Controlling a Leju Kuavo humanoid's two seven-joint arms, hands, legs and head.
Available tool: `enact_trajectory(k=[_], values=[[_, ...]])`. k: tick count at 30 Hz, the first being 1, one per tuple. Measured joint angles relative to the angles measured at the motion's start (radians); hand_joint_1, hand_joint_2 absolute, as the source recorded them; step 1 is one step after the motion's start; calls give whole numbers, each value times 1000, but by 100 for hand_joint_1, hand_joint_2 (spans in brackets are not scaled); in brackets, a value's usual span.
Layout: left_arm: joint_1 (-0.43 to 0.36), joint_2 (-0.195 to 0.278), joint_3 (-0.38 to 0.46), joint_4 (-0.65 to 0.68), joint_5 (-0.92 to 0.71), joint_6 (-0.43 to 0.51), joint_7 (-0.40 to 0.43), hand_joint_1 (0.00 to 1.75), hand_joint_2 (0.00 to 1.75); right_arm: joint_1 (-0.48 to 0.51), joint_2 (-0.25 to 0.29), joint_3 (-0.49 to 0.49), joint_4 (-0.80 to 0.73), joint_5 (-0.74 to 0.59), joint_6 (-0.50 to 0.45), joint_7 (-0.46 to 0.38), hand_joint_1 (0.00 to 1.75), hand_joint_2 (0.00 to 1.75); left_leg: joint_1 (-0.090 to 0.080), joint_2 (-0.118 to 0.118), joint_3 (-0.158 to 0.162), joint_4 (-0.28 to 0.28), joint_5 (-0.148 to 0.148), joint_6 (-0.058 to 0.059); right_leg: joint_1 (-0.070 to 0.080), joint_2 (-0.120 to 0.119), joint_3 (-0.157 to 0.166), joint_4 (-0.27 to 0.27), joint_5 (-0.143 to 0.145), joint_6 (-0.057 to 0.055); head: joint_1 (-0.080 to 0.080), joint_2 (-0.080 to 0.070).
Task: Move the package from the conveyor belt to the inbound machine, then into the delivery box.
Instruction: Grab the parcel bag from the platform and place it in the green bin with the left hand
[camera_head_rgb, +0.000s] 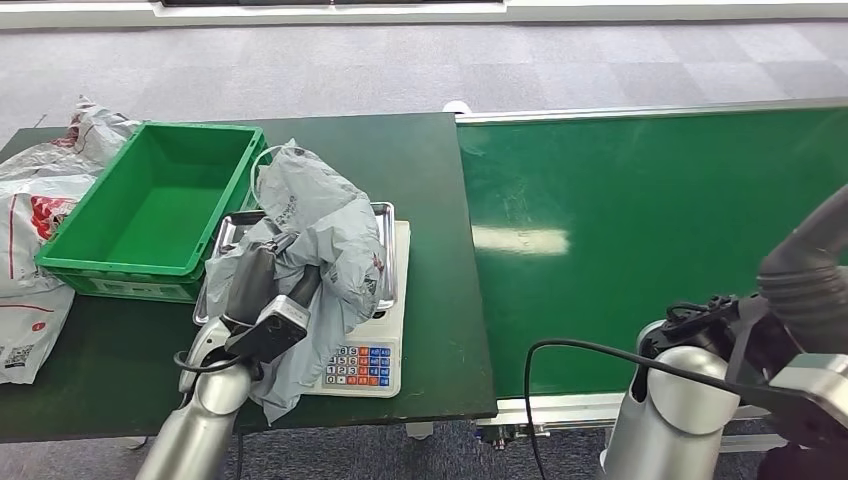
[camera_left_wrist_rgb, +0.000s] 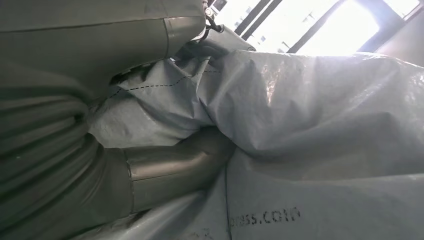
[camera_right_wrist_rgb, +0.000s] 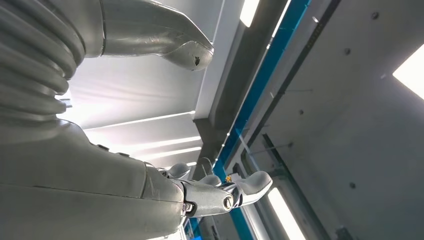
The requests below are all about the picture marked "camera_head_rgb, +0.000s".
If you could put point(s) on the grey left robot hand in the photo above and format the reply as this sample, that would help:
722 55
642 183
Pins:
252 285

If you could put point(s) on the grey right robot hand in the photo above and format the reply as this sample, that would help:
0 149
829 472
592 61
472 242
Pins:
815 291

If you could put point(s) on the grey plastic mailer package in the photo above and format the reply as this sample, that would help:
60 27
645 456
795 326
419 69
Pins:
331 225

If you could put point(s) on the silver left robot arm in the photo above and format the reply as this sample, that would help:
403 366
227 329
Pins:
199 424

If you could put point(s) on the green conveyor belt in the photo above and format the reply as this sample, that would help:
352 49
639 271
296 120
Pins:
662 199

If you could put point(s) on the white conveyor roller cap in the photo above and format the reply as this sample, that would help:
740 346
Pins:
457 105

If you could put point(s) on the green plastic crate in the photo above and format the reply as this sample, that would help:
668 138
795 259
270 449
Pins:
166 199

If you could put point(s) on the stainless steel scale tray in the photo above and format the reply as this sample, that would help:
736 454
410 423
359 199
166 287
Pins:
387 265

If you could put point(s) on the black object on floor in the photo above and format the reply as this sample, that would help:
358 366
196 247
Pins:
802 464

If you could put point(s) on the dark green table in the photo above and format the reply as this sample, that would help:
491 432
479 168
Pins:
411 166

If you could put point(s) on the crumpled white plastic bag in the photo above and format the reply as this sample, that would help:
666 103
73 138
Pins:
86 139

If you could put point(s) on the white table foot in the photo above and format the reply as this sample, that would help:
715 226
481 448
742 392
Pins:
420 430

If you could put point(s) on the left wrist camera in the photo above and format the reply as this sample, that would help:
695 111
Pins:
272 328

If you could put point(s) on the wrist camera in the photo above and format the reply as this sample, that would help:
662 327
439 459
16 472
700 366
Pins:
808 397
272 328

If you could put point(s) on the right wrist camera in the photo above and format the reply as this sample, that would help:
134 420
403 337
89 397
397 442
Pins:
808 397

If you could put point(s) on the metal conveyor frame bracket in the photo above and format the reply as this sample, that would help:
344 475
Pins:
510 434

